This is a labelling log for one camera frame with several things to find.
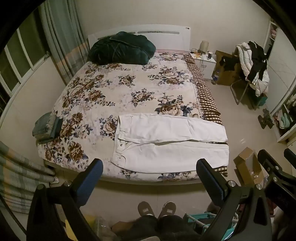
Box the white wardrobe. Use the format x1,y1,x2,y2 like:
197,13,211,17
262,20,296,143

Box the grey slipper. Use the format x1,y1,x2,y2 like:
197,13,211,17
158,201,177,218
138,201,158,217

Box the mint green folded clothes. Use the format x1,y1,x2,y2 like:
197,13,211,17
278,111,291,129

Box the grey-green striped curtain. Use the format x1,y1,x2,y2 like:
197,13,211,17
38,0,90,85
0,141,56,214

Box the dark floor slippers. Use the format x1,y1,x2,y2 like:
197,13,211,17
258,108,275,129

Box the black striped track garment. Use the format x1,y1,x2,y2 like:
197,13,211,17
245,41,269,85

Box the open small cardboard box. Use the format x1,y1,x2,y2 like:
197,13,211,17
233,147,267,185

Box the folded dark teal cloth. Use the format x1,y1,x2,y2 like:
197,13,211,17
37,116,63,143

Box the teal rack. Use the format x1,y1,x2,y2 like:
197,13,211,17
183,211,238,235

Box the white nightstand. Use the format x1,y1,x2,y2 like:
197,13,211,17
189,50,217,81

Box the brown checked bed sheet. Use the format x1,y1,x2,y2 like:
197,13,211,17
185,56,228,177

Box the white-framed window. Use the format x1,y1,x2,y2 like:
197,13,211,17
0,22,51,98

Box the white pants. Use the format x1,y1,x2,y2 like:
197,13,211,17
111,113,230,175

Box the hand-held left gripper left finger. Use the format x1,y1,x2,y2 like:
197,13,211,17
26,158,104,241

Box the metal folding chair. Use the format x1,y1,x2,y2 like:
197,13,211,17
230,77,262,110

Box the person's dark trouser legs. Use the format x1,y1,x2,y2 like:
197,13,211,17
122,214,200,241

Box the brown cardboard box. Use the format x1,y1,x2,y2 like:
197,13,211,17
214,50,243,87

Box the clear plastic bag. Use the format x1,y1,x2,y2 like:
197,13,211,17
92,217,117,241

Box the teal bag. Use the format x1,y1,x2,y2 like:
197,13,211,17
257,95,269,107

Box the chair with piled clothes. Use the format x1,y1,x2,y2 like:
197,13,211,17
235,42,270,97

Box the folded faded jeans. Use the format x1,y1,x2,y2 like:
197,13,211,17
32,112,57,138

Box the white bed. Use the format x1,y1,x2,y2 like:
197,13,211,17
44,24,208,186

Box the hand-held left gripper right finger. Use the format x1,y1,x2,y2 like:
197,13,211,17
196,158,271,241

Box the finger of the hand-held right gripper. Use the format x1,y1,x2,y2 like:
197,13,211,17
284,148,296,166
257,149,281,180

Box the black cloth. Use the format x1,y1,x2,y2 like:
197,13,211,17
218,56,239,71

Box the dark green duvet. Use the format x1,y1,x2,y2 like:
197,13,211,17
89,31,156,65

